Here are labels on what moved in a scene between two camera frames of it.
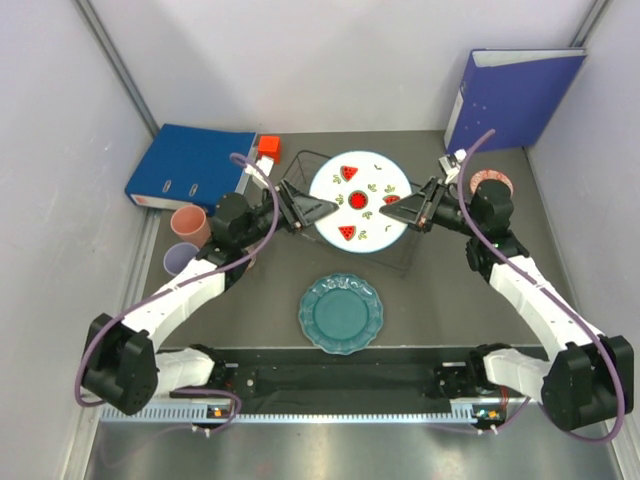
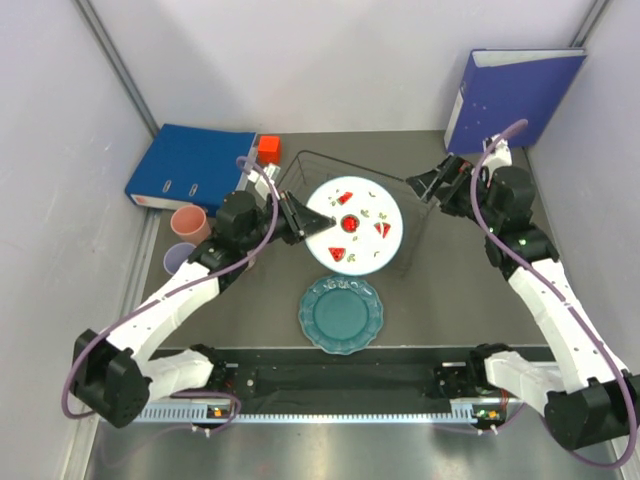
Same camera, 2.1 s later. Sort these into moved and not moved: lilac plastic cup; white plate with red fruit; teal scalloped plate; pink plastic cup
Moved: white plate with red fruit
Not moved: pink plastic cup; teal scalloped plate; lilac plastic cup
